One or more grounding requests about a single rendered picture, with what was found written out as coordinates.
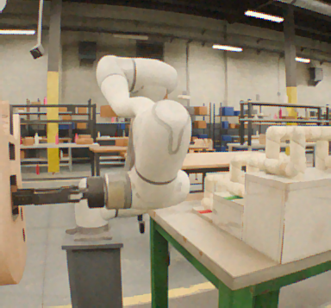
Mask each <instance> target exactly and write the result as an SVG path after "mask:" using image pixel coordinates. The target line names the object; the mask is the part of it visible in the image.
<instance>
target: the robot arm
mask: <svg viewBox="0 0 331 308"><path fill-rule="evenodd" d="M96 75H97V82H98V86H99V88H100V90H101V92H102V93H103V95H104V97H105V98H106V99H107V100H108V101H109V105H110V107H111V108H112V109H113V111H114V112H115V113H116V114H117V115H118V116H120V117H123V118H132V119H131V125H130V131H129V137H128V148H127V155H126V160H125V167H124V172H120V173H106V174H104V176H103V177H102V176H94V177H88V178H85V179H82V180H81V181H80V183H79V184H78V185H66V186H61V187H56V188H54V187H47V188H41V187H40V188H38V189H36V188H35V189H34V188H26V189H16V192H12V196H13V205H14V206H18V205H31V204H33V205H44V204H62V203H66V204H68V203H74V204H75V218H76V226H75V227H70V228H66V234H67V235H75V236H74V237H73V238H72V240H73V241H75V242H79V241H94V240H107V241H108V240H112V239H113V236H112V235H111V233H110V230H111V226H110V225H109V220H110V219H111V218H113V217H133V216H138V215H140V214H143V213H147V210H155V209H160V208H165V207H171V206H174V205H176V204H179V203H181V202H183V201H185V200H186V199H187V197H188V194H189V190H190V181H189V179H188V175H187V173H185V172H184V171H183V170H179V169H180V168H181V166H182V165H183V163H184V159H185V157H186V155H187V152H188V149H189V143H190V136H191V122H190V115H189V112H188V110H187V109H186V108H185V107H184V106H183V105H181V104H180V103H177V102H174V101H170V100H163V99H164V98H165V96H166V94H169V93H172V92H173V91H174V90H175V89H176V87H177V82H178V75H177V73H176V70H175V69H174V68H172V67H171V66H169V65H167V64H166V63H163V62H161V61H158V60H150V59H143V58H139V59H125V58H117V57H116V56H105V57H104V58H102V59H101V60H100V61H99V62H98V65H97V72H96ZM129 92H130V93H131V98H129V95H128V93H129Z"/></svg>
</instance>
